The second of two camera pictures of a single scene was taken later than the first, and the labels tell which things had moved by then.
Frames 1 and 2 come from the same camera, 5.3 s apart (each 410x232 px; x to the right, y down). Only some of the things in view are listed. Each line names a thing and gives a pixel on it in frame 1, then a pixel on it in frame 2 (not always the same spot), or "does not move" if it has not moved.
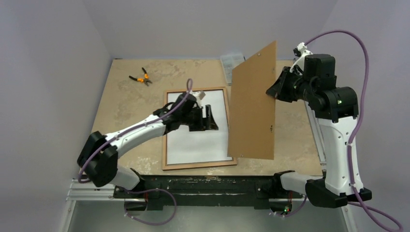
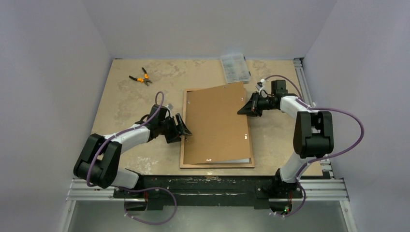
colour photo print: x=186 y=147 -> x=244 y=161
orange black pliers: x=140 y=79 does not move
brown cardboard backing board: x=251 y=133 -> x=216 y=117
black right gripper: x=285 y=85 -> x=255 y=104
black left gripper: x=210 y=124 -> x=174 y=136
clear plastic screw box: x=229 y=62 does not move
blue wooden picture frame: x=227 y=92 -> x=183 y=166
